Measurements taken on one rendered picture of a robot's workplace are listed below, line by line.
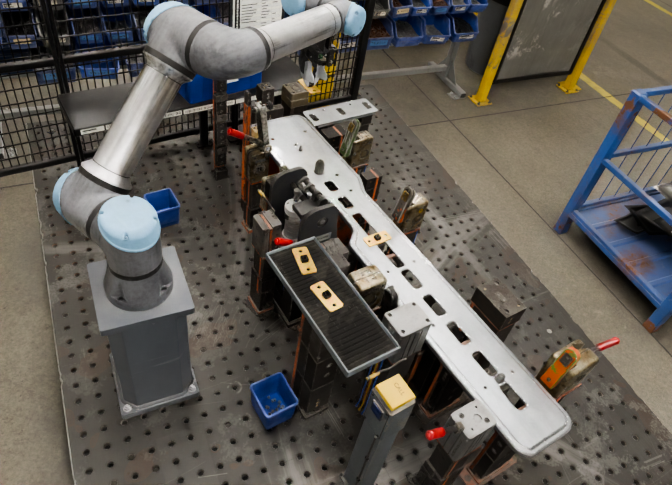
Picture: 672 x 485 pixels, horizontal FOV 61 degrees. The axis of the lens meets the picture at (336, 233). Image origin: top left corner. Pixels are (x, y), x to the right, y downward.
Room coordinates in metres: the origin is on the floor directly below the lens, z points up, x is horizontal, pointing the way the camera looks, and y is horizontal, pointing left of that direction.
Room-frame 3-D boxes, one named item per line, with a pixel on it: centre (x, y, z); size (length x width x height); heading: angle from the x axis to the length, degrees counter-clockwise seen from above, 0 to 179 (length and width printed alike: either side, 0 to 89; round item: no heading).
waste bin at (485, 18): (4.57, -0.99, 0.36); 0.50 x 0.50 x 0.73
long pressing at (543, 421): (1.20, -0.14, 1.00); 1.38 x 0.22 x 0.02; 40
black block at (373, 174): (1.53, -0.08, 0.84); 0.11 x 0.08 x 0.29; 130
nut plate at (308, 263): (0.92, 0.06, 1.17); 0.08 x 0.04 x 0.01; 28
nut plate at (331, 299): (0.83, -0.01, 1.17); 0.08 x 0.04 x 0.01; 45
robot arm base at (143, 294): (0.80, 0.42, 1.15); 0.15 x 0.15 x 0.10
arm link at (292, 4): (1.45, 0.19, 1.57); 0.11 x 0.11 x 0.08; 60
